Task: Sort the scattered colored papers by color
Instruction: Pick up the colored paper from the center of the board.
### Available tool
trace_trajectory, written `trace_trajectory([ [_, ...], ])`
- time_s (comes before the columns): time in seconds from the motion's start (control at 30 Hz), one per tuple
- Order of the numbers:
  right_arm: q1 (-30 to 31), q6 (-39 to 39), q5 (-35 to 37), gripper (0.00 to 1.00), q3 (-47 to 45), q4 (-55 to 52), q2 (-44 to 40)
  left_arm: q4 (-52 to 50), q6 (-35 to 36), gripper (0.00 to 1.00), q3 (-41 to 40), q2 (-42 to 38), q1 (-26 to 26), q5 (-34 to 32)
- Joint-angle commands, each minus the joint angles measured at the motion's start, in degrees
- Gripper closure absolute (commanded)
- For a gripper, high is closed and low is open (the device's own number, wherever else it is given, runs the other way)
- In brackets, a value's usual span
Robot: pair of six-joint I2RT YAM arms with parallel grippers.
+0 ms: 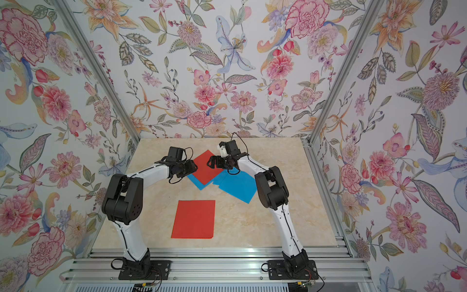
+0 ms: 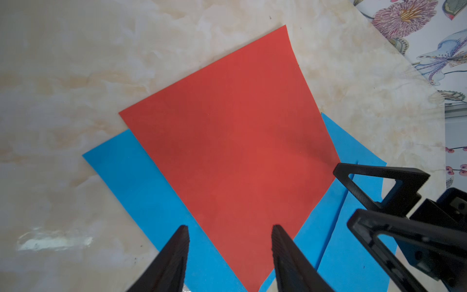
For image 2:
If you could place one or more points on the red paper sheet two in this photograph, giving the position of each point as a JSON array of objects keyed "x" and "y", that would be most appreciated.
[{"x": 243, "y": 145}]

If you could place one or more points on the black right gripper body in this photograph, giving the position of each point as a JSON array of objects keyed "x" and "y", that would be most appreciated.
[{"x": 449, "y": 211}]

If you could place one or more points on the blue paper sheet two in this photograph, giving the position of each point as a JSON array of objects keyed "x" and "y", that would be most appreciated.
[{"x": 346, "y": 265}]

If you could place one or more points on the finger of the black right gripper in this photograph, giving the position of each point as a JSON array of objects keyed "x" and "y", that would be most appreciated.
[
  {"x": 439, "y": 252},
  {"x": 390, "y": 190}
]

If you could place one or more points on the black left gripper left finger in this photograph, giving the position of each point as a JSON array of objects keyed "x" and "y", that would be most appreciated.
[{"x": 167, "y": 272}]

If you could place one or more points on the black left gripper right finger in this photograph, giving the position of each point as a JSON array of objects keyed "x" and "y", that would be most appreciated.
[{"x": 294, "y": 273}]

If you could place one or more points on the right aluminium corner post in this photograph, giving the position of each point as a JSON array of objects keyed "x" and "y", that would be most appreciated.
[{"x": 456, "y": 111}]

